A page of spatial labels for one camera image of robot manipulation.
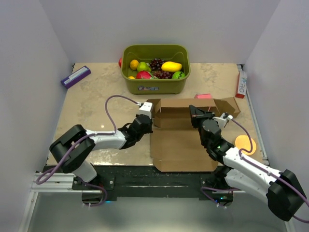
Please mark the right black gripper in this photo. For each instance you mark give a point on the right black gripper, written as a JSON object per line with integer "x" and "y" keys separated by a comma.
{"x": 197, "y": 115}

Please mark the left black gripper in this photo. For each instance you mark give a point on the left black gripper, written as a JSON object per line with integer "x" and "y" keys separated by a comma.
{"x": 149, "y": 130}

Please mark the large cardboard box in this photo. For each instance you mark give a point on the large cardboard box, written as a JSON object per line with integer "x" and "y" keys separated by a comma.
{"x": 174, "y": 144}

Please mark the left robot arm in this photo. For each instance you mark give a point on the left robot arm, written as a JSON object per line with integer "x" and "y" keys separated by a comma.
{"x": 72, "y": 148}

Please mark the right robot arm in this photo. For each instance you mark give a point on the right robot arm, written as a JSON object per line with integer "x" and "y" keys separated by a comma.
{"x": 279, "y": 190}

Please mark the small brown cardboard box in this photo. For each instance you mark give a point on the small brown cardboard box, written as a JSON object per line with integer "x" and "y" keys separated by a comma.
{"x": 228, "y": 105}

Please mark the red white toothpaste box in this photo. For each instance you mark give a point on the red white toothpaste box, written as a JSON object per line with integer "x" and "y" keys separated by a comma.
{"x": 241, "y": 85}

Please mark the purple rectangular box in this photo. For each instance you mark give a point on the purple rectangular box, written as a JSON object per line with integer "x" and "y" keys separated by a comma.
{"x": 75, "y": 77}

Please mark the pink rectangular block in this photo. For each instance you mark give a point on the pink rectangular block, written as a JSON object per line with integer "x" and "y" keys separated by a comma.
{"x": 203, "y": 96}

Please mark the dark grape bunch lower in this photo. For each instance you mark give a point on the dark grape bunch lower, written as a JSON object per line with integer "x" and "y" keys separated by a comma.
{"x": 162, "y": 74}

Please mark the dark grape bunch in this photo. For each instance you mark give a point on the dark grape bunch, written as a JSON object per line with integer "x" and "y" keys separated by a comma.
{"x": 156, "y": 64}
{"x": 162, "y": 74}

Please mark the yellow mango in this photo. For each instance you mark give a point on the yellow mango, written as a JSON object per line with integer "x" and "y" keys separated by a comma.
{"x": 170, "y": 66}

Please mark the green plastic bin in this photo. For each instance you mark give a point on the green plastic bin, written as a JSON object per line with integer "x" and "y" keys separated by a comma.
{"x": 147, "y": 52}

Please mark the green pear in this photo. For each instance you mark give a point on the green pear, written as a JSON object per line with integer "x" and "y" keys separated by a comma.
{"x": 142, "y": 66}

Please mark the dark grape bunch upper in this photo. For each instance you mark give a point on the dark grape bunch upper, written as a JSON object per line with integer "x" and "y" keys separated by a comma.
{"x": 156, "y": 64}

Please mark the red fruit behind bin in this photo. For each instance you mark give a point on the red fruit behind bin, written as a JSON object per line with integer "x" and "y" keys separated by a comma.
{"x": 120, "y": 62}

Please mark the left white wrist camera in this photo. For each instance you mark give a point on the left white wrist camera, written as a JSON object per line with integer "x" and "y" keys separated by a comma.
{"x": 145, "y": 108}

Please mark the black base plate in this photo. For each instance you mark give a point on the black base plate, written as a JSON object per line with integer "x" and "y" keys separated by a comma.
{"x": 149, "y": 182}

